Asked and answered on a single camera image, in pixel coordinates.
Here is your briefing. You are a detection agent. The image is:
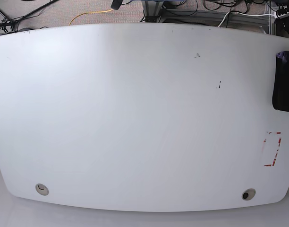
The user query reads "red tape rectangle marking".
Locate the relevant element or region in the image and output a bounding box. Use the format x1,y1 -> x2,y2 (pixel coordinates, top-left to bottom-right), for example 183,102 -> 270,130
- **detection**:
261,131 -> 282,167

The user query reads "right table cable grommet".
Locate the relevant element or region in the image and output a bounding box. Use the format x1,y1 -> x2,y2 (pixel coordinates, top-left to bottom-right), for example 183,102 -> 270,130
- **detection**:
241,188 -> 256,201

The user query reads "black graphic T-shirt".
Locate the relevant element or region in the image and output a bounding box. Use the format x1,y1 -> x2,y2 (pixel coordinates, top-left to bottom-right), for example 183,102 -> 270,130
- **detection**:
272,51 -> 289,112

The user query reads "left table cable grommet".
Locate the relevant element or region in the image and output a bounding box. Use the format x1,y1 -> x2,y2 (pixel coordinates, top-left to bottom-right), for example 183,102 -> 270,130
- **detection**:
35,183 -> 49,196

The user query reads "table cable grommet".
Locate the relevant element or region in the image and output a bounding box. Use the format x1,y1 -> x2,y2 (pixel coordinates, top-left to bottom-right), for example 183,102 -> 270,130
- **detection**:
35,183 -> 49,196
241,188 -> 256,201

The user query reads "yellow floor cable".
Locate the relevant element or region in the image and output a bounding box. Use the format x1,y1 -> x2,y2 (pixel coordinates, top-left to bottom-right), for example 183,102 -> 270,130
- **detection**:
69,9 -> 112,26

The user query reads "white power strip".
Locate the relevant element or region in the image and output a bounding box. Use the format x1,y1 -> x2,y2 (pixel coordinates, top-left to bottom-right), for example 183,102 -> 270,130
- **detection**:
275,5 -> 289,18

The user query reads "aluminium frame stand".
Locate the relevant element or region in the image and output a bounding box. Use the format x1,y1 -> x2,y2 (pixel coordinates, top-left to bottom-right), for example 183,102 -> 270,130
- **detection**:
141,0 -> 221,23

